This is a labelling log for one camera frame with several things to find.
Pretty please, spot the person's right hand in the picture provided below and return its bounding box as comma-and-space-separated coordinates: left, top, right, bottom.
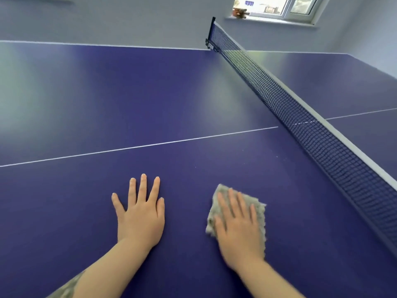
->
214, 188, 266, 272

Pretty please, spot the person's left hand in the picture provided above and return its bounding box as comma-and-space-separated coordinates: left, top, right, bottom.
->
111, 173, 165, 250

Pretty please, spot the grey cleaning cloth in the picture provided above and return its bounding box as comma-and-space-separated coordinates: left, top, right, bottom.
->
205, 183, 267, 260

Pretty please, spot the person's left forearm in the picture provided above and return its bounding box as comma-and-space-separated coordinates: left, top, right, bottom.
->
46, 240, 153, 298

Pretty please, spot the blue table tennis table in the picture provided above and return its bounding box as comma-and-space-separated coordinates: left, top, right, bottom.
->
0, 40, 397, 298

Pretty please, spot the dark blue table tennis net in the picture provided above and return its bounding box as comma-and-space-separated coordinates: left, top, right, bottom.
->
209, 21, 397, 255

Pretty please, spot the grey window sill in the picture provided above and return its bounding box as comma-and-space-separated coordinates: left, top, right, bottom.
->
225, 15, 319, 28

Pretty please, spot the white open window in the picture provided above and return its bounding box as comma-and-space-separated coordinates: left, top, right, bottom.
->
284, 0, 325, 24

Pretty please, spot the black net post clamp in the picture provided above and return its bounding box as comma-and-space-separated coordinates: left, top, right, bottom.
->
204, 17, 222, 54

